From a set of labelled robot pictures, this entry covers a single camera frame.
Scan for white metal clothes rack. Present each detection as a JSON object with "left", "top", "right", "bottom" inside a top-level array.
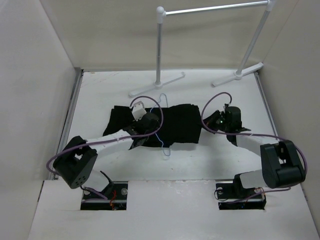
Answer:
[{"left": 128, "top": 0, "right": 276, "bottom": 98}]

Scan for purple cable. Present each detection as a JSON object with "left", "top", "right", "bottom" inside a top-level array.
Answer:
[
  {"left": 46, "top": 96, "right": 165, "bottom": 201},
  {"left": 200, "top": 92, "right": 308, "bottom": 201}
]

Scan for black trousers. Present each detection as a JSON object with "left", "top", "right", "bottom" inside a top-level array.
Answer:
[{"left": 102, "top": 104, "right": 202, "bottom": 148}]

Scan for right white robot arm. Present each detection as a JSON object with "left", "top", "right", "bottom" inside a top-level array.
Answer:
[{"left": 201, "top": 104, "right": 307, "bottom": 198}]

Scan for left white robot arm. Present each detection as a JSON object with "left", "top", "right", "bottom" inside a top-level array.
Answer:
[{"left": 52, "top": 112, "right": 163, "bottom": 200}]

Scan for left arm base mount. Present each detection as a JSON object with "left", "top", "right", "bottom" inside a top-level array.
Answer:
[{"left": 80, "top": 181, "right": 129, "bottom": 211}]

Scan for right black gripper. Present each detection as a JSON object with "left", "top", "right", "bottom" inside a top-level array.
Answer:
[{"left": 196, "top": 110, "right": 230, "bottom": 134}]

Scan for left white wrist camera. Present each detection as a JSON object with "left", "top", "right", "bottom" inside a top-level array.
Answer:
[{"left": 131, "top": 101, "right": 147, "bottom": 121}]

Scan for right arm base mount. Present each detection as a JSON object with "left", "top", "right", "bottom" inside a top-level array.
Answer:
[{"left": 214, "top": 182, "right": 267, "bottom": 210}]

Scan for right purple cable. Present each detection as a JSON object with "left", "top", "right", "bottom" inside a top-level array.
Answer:
[{"left": 200, "top": 92, "right": 308, "bottom": 201}]

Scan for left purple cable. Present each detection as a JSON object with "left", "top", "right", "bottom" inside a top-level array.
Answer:
[{"left": 46, "top": 96, "right": 165, "bottom": 201}]

